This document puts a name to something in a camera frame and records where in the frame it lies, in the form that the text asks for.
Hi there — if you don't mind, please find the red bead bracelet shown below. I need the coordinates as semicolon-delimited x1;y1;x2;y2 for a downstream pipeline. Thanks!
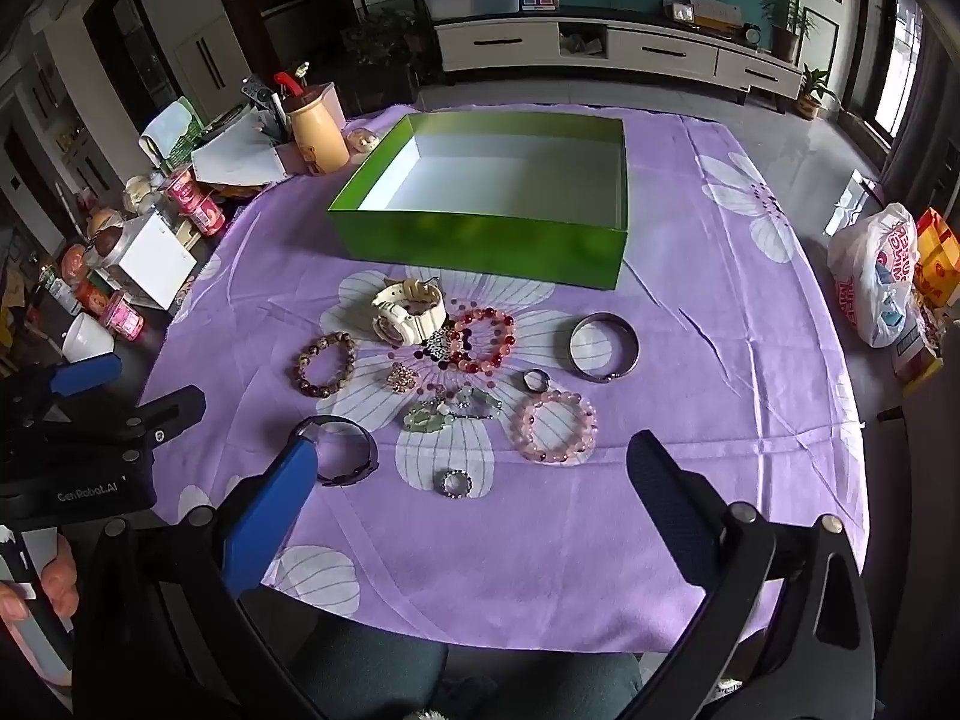
448;306;518;374

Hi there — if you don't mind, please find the beige ceramic jar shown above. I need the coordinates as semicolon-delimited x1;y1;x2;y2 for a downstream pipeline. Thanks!
281;82;352;177

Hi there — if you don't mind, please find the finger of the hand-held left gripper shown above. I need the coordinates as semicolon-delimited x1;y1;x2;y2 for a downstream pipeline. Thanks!
45;385;208;466
0;352;123;422

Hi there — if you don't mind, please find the purple floral tablecloth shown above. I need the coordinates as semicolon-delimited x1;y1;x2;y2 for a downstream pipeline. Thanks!
139;103;871;653

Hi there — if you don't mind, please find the small potted plant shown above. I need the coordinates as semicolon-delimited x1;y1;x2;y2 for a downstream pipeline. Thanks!
795;64;841;121

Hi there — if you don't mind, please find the pink snack cup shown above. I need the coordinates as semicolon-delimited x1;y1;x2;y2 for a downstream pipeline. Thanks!
165;169;226;237
97;289;145;342

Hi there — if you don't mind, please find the green cardboard box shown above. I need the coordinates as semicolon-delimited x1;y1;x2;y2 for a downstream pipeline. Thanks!
328;111;629;291

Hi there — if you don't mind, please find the white cube box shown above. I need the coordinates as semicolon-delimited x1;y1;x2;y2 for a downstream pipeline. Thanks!
120;211;197;310

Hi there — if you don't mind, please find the person's left hand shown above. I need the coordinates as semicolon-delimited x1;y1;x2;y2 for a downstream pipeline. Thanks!
0;538;81;625

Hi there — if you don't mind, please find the white flat box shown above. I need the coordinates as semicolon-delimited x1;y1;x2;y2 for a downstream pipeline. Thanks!
690;0;743;29

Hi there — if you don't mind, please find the green white carton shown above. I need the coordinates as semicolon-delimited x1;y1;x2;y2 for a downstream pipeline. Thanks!
139;99;205;170

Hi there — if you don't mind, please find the silver metal bangle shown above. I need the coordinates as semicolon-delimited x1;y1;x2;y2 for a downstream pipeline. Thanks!
568;311;642;385

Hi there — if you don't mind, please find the white wristwatch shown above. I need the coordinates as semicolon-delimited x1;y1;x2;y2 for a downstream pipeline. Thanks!
371;277;449;347

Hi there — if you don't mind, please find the tall potted plant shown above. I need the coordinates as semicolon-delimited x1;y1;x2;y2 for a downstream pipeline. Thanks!
761;0;818;65

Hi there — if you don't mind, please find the white bowl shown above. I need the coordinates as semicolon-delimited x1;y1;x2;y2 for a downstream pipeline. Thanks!
62;313;115;363

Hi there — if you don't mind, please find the white red plastic bag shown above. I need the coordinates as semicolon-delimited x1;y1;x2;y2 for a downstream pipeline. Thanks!
827;202;922;350

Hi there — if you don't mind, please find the white paper box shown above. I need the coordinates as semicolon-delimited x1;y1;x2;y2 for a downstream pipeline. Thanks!
191;116;295;186

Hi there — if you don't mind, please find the black wristwatch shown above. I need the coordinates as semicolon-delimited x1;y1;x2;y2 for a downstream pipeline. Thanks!
291;415;380;487

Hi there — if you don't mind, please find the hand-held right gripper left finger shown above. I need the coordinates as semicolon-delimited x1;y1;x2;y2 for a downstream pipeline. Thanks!
71;431;331;720

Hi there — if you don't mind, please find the dark leafy potted plant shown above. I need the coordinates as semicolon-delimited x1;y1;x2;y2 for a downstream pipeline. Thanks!
341;7;421;113

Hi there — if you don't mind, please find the green jade bracelet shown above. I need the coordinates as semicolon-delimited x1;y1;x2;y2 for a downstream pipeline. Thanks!
401;388;505;436

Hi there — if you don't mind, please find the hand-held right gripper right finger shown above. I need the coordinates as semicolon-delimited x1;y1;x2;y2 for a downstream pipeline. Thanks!
626;429;877;720

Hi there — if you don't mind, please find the brown bead bracelet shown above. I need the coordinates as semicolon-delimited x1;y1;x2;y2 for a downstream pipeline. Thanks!
292;331;359;398

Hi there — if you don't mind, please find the pink bead bracelet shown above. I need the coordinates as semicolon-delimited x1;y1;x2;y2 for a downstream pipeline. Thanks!
512;390;599;464

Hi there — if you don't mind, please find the white television cabinet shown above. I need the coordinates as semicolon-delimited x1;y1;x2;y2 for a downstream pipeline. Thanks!
433;15;803;102

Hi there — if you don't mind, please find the yellow red bag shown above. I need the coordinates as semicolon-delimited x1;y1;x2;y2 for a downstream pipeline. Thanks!
911;208;960;308

